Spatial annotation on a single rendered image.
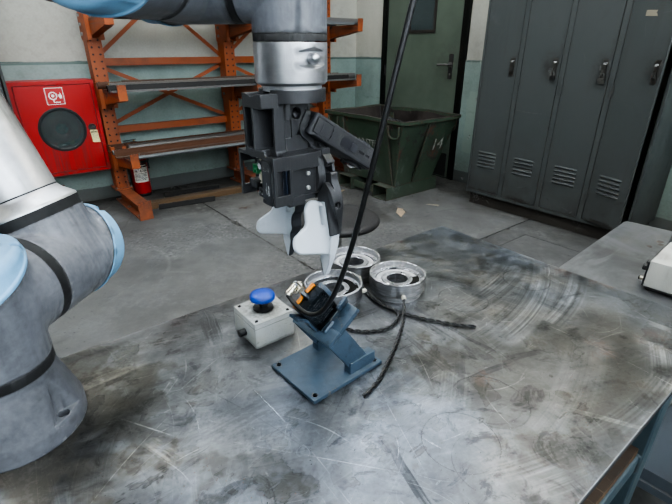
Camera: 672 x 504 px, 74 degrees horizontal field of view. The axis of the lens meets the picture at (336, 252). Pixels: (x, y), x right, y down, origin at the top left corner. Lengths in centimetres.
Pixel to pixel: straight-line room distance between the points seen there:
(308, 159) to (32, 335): 36
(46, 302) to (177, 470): 24
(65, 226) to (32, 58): 369
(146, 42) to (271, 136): 403
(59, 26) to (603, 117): 395
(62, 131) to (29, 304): 359
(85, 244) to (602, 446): 68
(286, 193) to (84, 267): 30
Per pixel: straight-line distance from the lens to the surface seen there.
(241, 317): 73
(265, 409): 62
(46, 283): 61
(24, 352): 60
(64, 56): 435
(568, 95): 355
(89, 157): 420
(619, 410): 71
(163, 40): 455
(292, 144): 49
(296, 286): 56
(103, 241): 69
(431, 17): 487
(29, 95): 409
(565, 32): 358
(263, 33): 48
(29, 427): 64
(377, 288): 82
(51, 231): 66
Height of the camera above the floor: 123
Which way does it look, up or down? 25 degrees down
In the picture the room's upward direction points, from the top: straight up
